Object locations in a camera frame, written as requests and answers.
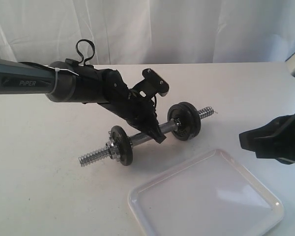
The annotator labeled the chrome spinlock collar nut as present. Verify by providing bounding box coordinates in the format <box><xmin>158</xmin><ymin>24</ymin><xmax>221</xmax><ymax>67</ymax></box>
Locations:
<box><xmin>106</xmin><ymin>141</ymin><xmax>120</xmax><ymax>161</ymax></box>

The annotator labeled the white plastic tray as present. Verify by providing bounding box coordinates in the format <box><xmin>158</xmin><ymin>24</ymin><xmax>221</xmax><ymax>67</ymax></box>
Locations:
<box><xmin>128</xmin><ymin>149</ymin><xmax>284</xmax><ymax>236</ymax></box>

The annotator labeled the white zip tie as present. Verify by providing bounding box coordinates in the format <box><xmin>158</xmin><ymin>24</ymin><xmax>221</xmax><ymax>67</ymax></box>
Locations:
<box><xmin>46</xmin><ymin>66</ymin><xmax>79</xmax><ymax>94</ymax></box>

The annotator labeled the chrome threaded dumbbell bar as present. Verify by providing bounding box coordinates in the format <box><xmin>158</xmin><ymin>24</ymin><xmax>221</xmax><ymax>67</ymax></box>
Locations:
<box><xmin>78</xmin><ymin>106</ymin><xmax>215</xmax><ymax>167</ymax></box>

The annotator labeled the black weight plate far end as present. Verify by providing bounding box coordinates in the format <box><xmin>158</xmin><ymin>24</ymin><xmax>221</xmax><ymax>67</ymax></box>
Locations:
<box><xmin>167</xmin><ymin>103</ymin><xmax>195</xmax><ymax>142</ymax></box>

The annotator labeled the white backdrop curtain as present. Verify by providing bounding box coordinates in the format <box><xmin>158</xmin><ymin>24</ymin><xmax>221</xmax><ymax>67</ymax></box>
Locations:
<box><xmin>0</xmin><ymin>0</ymin><xmax>295</xmax><ymax>64</ymax></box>

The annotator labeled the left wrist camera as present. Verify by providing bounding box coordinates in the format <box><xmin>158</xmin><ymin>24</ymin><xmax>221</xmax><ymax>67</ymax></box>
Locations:
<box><xmin>130</xmin><ymin>68</ymin><xmax>169</xmax><ymax>99</ymax></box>

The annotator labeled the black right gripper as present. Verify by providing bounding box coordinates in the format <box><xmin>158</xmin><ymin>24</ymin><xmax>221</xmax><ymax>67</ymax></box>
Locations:
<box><xmin>239</xmin><ymin>113</ymin><xmax>295</xmax><ymax>165</ymax></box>

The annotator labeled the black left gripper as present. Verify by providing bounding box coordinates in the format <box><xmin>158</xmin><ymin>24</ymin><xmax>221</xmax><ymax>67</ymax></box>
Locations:
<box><xmin>97</xmin><ymin>88</ymin><xmax>166</xmax><ymax>143</ymax></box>

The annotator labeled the black weight plate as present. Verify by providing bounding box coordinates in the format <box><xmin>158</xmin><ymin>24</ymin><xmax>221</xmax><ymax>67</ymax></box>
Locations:
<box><xmin>178</xmin><ymin>102</ymin><xmax>201</xmax><ymax>141</ymax></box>
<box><xmin>110</xmin><ymin>125</ymin><xmax>133</xmax><ymax>166</ymax></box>

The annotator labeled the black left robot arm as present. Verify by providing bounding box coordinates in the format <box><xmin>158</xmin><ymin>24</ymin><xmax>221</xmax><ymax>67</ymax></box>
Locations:
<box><xmin>0</xmin><ymin>59</ymin><xmax>169</xmax><ymax>143</ymax></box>

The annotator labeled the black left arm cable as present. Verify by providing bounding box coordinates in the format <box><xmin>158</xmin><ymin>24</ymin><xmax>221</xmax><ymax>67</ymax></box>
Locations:
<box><xmin>75</xmin><ymin>38</ymin><xmax>96</xmax><ymax>67</ymax></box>

